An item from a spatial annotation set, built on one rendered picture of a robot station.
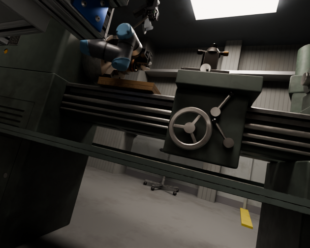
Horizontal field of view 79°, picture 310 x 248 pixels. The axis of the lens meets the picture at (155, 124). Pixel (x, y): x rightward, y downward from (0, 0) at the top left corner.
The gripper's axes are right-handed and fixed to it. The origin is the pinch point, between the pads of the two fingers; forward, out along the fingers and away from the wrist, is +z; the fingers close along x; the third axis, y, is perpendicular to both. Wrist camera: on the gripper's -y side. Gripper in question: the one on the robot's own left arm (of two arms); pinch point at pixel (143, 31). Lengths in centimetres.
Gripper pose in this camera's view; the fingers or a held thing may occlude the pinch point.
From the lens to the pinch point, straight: 135.8
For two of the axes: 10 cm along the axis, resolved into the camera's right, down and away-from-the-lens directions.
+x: 3.0, -0.2, 9.5
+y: 9.4, 1.7, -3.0
